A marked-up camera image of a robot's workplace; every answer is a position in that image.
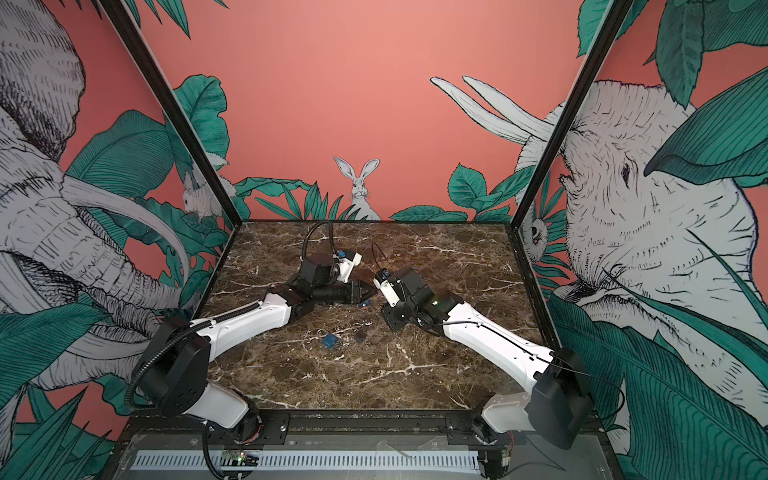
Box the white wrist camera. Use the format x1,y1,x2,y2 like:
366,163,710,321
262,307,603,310
335,250,362,283
374,269,400,307

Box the white slotted cable duct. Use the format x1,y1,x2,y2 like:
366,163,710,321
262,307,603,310
129,450,480,474

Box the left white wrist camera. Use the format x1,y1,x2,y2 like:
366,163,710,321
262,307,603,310
335,250,362,283

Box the small green circuit board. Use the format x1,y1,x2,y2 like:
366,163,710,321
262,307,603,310
222,451,259,468

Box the black frame post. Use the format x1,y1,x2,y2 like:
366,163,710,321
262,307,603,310
511,0,636,229
98,0,243,229

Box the right black frame post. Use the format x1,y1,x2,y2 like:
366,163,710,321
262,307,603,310
511,0,636,229

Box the blue padlock front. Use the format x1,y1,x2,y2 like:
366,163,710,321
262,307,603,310
322,333,339,350

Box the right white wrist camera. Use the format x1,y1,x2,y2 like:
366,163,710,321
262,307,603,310
374,269,400,307

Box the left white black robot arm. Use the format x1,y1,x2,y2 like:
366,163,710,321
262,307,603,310
124,247,376,444

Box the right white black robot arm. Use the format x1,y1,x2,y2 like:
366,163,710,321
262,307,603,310
374,267,594,449

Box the black front mounting rail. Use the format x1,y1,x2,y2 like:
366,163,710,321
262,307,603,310
118,404,583,450

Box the left black frame post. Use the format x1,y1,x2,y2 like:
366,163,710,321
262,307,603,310
98,0,243,229

